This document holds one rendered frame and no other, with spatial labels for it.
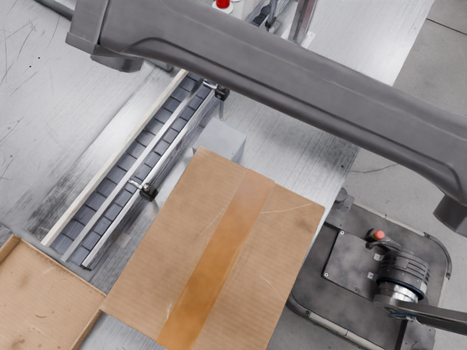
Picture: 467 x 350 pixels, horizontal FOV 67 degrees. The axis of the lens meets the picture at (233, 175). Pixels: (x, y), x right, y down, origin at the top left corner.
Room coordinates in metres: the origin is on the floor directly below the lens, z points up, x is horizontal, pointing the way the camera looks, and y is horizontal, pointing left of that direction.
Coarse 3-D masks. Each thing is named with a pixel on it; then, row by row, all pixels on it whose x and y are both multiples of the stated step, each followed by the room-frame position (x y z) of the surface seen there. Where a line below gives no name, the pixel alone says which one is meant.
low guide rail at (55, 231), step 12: (180, 72) 0.56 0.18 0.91; (168, 96) 0.49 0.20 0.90; (156, 108) 0.45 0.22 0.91; (144, 120) 0.40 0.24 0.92; (132, 132) 0.37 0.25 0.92; (120, 144) 0.33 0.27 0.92; (120, 156) 0.31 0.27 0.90; (108, 168) 0.27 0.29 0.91; (96, 180) 0.23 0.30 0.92; (84, 192) 0.20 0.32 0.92; (72, 204) 0.17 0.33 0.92; (72, 216) 0.15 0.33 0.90; (60, 228) 0.12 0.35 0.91; (48, 240) 0.09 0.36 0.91
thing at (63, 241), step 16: (192, 80) 0.57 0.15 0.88; (176, 96) 0.51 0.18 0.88; (160, 112) 0.45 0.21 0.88; (192, 112) 0.47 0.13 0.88; (144, 128) 0.40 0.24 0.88; (160, 128) 0.41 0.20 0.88; (176, 128) 0.41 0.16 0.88; (144, 144) 0.35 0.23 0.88; (160, 144) 0.36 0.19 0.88; (128, 160) 0.31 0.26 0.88; (112, 176) 0.26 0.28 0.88; (144, 176) 0.27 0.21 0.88; (96, 192) 0.21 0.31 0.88; (128, 192) 0.23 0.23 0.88; (80, 208) 0.17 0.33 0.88; (96, 208) 0.18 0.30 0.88; (112, 208) 0.18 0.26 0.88; (80, 224) 0.14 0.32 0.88; (64, 240) 0.10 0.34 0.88; (96, 240) 0.11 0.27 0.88; (80, 256) 0.07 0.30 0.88
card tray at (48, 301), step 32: (0, 256) 0.04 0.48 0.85; (32, 256) 0.05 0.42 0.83; (0, 288) -0.02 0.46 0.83; (32, 288) -0.01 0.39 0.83; (64, 288) 0.00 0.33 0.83; (96, 288) 0.01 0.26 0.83; (0, 320) -0.08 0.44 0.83; (32, 320) -0.07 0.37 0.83; (64, 320) -0.06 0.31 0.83; (96, 320) -0.05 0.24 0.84
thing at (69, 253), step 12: (264, 0) 0.80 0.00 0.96; (252, 12) 0.75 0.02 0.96; (192, 96) 0.46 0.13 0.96; (180, 108) 0.42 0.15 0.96; (168, 120) 0.39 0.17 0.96; (156, 144) 0.33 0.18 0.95; (144, 156) 0.29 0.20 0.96; (132, 168) 0.26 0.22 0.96; (120, 192) 0.20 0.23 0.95; (108, 204) 0.17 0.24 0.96; (96, 216) 0.14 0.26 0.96; (84, 228) 0.12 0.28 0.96; (84, 240) 0.09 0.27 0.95; (72, 252) 0.07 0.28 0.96
